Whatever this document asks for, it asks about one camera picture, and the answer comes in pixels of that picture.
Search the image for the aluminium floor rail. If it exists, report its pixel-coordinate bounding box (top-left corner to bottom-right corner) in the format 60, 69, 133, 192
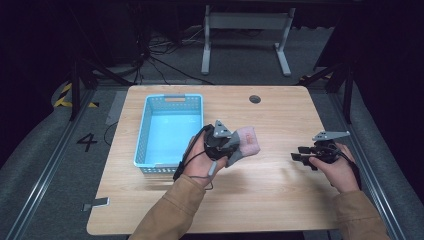
4, 89, 98, 240
328, 93, 408, 240

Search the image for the person's left hand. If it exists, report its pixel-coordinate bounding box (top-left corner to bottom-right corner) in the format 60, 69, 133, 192
182, 133, 228, 188

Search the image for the left hand-held gripper black cable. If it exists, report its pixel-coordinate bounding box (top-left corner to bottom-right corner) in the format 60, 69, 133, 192
172, 124, 215, 192

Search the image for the yellow black hazard tape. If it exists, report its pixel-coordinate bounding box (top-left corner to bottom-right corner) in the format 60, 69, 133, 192
53, 82, 100, 109

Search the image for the right hand-held gripper black cable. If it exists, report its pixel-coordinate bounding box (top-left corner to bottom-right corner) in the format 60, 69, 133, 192
332, 143, 363, 192

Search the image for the grey metal table frame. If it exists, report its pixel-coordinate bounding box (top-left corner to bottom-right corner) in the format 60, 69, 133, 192
200, 4, 297, 77

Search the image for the grey floor tape strip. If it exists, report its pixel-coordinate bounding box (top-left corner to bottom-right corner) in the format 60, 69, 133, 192
105, 90, 129, 127

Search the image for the hand-held gripper black cable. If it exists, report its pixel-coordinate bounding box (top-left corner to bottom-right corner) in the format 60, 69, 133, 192
172, 124, 215, 192
332, 143, 363, 192

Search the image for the small grey tape piece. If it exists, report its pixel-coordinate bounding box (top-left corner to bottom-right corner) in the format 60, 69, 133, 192
81, 196, 111, 213

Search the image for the black metal stand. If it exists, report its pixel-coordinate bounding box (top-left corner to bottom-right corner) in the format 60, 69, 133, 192
68, 56, 134, 122
299, 61, 355, 125

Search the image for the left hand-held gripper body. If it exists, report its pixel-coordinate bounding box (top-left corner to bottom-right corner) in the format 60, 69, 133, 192
203, 119, 234, 161

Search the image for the light blue plastic basket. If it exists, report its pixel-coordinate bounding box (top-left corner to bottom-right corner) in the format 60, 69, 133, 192
133, 93, 205, 175

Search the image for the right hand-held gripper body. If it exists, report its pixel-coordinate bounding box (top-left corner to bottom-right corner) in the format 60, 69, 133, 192
312, 130, 351, 164

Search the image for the person's right hand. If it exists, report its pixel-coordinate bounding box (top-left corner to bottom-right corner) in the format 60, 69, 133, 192
308, 143, 360, 194

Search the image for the thin black cable loop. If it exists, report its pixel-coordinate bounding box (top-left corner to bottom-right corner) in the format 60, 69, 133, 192
102, 120, 120, 148

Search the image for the bundle of black floor cables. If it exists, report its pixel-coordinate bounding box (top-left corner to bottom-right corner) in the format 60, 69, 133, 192
131, 24, 215, 86

